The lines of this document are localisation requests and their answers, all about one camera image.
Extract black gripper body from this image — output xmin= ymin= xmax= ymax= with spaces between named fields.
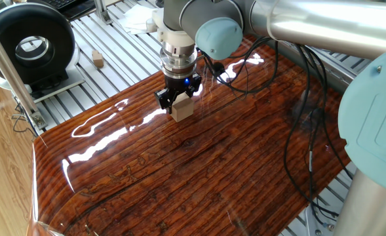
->
xmin=163 ymin=72 xmax=199 ymax=98

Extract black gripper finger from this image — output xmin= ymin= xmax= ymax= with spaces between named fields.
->
xmin=153 ymin=87 xmax=180 ymax=115
xmin=186 ymin=73 xmax=203 ymax=99

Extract pale wooden cube block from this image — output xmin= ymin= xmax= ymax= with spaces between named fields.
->
xmin=169 ymin=92 xmax=195 ymax=123

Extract small brown wooden block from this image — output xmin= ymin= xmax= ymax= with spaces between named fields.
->
xmin=91 ymin=49 xmax=105 ymax=69

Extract glossy wood grain mat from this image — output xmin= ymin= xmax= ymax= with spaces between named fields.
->
xmin=27 ymin=35 xmax=351 ymax=236

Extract white crumpled tissue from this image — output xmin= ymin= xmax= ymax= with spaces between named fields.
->
xmin=117 ymin=3 xmax=158 ymax=35

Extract white zip tie loop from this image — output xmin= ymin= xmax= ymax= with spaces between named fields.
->
xmin=265 ymin=0 xmax=276 ymax=40

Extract black keyboard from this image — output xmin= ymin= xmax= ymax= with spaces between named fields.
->
xmin=41 ymin=0 xmax=97 ymax=21

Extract black round blower fan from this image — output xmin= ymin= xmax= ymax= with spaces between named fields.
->
xmin=0 ymin=1 xmax=86 ymax=104

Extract tangled black cable bundle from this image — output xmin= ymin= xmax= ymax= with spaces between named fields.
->
xmin=197 ymin=35 xmax=279 ymax=101

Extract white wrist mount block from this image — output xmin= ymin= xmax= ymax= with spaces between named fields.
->
xmin=145 ymin=8 xmax=197 ymax=46

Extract short aluminium upright bracket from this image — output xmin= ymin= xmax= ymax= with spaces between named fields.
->
xmin=92 ymin=0 xmax=114 ymax=26

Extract black cable silver connector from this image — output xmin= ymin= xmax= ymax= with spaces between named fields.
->
xmin=283 ymin=44 xmax=341 ymax=218

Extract black cable white label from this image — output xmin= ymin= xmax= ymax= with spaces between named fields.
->
xmin=305 ymin=47 xmax=336 ymax=229

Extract plain black cable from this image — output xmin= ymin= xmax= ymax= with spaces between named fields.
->
xmin=315 ymin=47 xmax=355 ymax=180

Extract thin black wires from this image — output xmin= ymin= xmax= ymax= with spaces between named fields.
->
xmin=10 ymin=101 xmax=39 ymax=138

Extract silver slanted frame post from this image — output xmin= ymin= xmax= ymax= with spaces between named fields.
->
xmin=0 ymin=14 xmax=48 ymax=131

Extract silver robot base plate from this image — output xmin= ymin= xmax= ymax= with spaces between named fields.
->
xmin=305 ymin=203 xmax=338 ymax=236

